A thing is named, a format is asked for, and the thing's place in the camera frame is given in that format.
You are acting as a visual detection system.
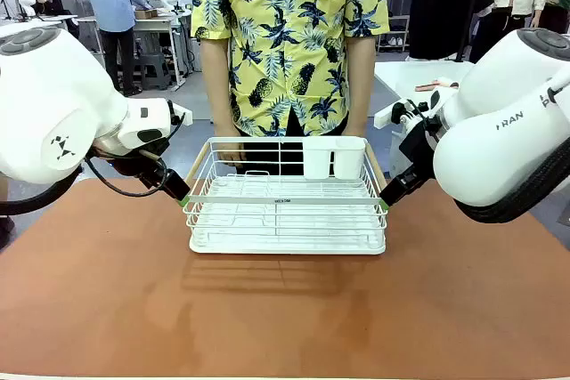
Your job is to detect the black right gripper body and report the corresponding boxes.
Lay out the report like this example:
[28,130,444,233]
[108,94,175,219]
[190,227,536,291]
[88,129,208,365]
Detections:
[398,117,443,179]

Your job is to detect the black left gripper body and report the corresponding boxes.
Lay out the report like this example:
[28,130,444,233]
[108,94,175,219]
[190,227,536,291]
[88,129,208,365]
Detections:
[110,153,169,190]

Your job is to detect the white wire dish rack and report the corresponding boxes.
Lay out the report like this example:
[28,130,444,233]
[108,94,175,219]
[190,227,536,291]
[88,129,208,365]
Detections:
[184,135,388,256]

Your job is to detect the person's left forearm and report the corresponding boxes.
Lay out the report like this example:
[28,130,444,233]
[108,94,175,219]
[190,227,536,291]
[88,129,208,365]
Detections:
[344,35,378,130]

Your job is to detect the person's right forearm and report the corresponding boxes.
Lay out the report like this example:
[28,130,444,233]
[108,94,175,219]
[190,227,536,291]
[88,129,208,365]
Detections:
[199,36,242,141]

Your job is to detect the person's right hand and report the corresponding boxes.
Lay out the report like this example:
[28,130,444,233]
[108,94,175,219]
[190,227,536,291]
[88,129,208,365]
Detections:
[215,128,247,168]

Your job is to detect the white side table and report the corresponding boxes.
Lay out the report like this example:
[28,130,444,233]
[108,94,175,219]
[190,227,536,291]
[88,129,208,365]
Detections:
[373,59,476,110]

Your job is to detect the white plastic cutlery holder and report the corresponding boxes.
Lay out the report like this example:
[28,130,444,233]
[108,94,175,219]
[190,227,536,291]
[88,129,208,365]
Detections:
[303,136,368,182]

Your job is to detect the grey plastic step stool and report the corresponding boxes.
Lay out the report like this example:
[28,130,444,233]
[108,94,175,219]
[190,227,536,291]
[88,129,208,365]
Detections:
[137,51,173,92]

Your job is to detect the white shoe rack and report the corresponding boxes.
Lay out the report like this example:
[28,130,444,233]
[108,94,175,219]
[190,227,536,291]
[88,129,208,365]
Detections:
[376,14,411,53]

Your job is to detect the black trousers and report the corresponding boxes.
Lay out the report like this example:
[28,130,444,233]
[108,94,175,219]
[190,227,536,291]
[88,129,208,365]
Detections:
[234,106,353,176]

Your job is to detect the black hanging garment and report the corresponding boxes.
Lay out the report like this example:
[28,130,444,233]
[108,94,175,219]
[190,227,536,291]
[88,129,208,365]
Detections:
[408,0,496,61]

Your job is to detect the white desk with box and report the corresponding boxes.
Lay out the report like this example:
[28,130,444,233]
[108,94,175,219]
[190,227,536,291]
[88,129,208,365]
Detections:
[77,13,193,88]

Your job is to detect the man in blue shirt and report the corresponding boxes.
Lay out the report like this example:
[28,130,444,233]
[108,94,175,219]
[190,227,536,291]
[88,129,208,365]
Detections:
[82,0,151,98]

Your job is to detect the yellow pineapple print shirt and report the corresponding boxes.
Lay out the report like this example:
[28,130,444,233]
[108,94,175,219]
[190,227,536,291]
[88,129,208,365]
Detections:
[191,0,391,138]

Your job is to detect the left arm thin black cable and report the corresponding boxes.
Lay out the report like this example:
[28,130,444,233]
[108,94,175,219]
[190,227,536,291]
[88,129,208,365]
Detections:
[83,111,187,198]

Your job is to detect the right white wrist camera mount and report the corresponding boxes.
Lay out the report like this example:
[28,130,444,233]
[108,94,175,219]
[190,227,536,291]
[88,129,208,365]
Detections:
[373,95,431,130]

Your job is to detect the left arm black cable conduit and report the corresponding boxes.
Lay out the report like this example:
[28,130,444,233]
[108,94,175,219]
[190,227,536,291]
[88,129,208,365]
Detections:
[0,165,86,217]

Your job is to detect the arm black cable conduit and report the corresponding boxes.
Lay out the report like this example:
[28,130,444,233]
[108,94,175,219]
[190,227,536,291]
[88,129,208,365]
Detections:
[452,135,570,225]
[0,165,86,217]

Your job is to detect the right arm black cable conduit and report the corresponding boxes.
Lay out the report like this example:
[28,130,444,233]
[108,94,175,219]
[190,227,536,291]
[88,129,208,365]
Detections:
[452,135,570,225]

